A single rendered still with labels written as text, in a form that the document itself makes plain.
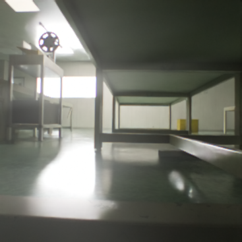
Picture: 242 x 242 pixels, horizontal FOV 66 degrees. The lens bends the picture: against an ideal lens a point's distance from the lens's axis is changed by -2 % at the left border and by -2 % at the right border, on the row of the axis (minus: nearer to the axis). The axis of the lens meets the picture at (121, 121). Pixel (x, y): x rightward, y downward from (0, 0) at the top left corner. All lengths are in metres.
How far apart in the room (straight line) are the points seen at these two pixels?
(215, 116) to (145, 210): 8.17
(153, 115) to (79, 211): 7.52
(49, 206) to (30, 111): 2.47
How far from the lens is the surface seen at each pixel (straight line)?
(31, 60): 2.70
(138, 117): 7.60
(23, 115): 2.68
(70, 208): 0.18
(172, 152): 1.41
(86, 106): 7.83
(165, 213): 0.17
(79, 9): 0.97
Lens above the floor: 0.22
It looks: 1 degrees up
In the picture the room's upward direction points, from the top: 1 degrees clockwise
